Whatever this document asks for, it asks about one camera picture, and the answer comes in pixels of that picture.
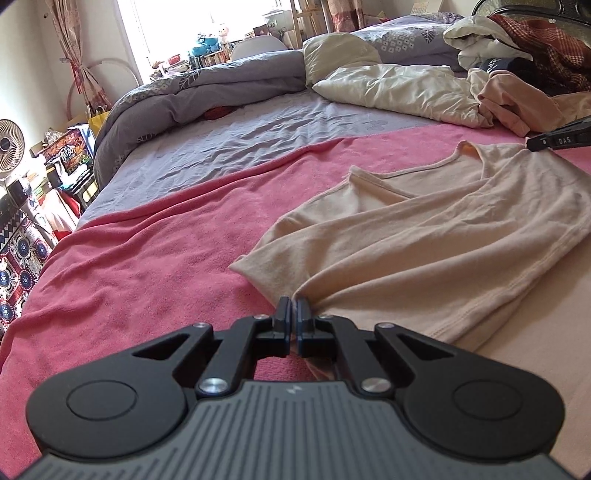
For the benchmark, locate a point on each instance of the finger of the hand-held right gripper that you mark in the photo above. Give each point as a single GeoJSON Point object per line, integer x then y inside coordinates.
{"type": "Point", "coordinates": [561, 138]}

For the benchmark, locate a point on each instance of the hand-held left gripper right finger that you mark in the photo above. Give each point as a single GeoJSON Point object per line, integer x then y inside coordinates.
{"type": "Point", "coordinates": [302, 327]}

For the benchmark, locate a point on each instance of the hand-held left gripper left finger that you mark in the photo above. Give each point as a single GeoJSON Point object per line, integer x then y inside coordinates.
{"type": "Point", "coordinates": [284, 327]}

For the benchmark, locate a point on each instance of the beige t-shirt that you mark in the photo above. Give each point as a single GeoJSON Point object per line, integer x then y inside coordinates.
{"type": "Point", "coordinates": [415, 240]}

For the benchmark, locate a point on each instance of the peach garment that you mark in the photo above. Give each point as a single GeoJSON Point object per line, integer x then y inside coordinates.
{"type": "Point", "coordinates": [517, 99]}

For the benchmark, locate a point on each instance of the dark navy cloth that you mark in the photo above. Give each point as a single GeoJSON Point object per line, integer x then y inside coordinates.
{"type": "Point", "coordinates": [508, 67]}

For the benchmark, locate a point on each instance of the red plaid cloth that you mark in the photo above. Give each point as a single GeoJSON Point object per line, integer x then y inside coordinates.
{"type": "Point", "coordinates": [549, 48]}

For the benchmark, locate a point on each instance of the white jacket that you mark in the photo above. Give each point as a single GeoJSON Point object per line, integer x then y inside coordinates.
{"type": "Point", "coordinates": [480, 39]}

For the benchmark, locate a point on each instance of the black metal headboard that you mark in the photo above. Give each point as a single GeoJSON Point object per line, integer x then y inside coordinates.
{"type": "Point", "coordinates": [531, 5]}

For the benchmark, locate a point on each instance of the pink blanket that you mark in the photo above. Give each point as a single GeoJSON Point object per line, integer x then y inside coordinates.
{"type": "Point", "coordinates": [138, 267]}

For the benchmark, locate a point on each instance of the cream satin cloth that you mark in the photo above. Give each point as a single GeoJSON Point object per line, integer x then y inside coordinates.
{"type": "Point", "coordinates": [397, 90]}

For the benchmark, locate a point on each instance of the lilac patterned pillow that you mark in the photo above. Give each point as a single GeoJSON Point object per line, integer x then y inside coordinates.
{"type": "Point", "coordinates": [406, 39]}

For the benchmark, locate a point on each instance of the white desk calendar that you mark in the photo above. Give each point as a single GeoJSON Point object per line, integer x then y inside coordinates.
{"type": "Point", "coordinates": [427, 9]}

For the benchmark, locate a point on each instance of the lilac bed sheet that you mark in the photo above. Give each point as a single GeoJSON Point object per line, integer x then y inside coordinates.
{"type": "Point", "coordinates": [207, 152]}

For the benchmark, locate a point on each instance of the red cloth item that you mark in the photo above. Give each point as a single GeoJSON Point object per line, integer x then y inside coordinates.
{"type": "Point", "coordinates": [219, 113]}

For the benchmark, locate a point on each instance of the cream pillow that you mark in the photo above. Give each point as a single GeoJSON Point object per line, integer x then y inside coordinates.
{"type": "Point", "coordinates": [339, 57]}

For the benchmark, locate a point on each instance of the hanging floral curtain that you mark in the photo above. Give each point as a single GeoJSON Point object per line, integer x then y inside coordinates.
{"type": "Point", "coordinates": [344, 14]}

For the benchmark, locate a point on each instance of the grey patterned quilt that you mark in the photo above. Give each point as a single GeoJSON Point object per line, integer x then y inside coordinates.
{"type": "Point", "coordinates": [184, 92]}

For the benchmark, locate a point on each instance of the patterned geometric cloth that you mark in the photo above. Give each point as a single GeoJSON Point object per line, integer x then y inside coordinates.
{"type": "Point", "coordinates": [23, 263]}

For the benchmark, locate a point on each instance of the yellow bag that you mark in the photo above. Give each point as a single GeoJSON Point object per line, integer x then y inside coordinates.
{"type": "Point", "coordinates": [98, 122]}

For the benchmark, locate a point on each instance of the wooden easel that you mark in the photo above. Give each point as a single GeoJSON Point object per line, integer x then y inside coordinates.
{"type": "Point", "coordinates": [307, 23]}

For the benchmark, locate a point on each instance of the colourful printed box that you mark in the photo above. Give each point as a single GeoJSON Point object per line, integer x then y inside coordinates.
{"type": "Point", "coordinates": [69, 150]}

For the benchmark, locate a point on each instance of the white chair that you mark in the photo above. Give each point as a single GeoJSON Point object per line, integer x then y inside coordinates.
{"type": "Point", "coordinates": [256, 46]}

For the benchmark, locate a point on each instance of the blue plush toy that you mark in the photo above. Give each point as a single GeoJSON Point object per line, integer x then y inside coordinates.
{"type": "Point", "coordinates": [205, 42]}

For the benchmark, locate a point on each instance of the white plush doll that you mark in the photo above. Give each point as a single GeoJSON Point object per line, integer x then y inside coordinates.
{"type": "Point", "coordinates": [223, 31]}

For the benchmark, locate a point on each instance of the pink hula hoop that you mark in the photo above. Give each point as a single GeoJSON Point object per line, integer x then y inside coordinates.
{"type": "Point", "coordinates": [115, 61]}

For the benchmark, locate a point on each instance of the white electric fan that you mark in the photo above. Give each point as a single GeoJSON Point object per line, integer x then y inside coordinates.
{"type": "Point", "coordinates": [11, 145]}

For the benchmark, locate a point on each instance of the tied floral curtain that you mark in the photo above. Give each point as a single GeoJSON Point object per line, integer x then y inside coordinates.
{"type": "Point", "coordinates": [76, 55]}

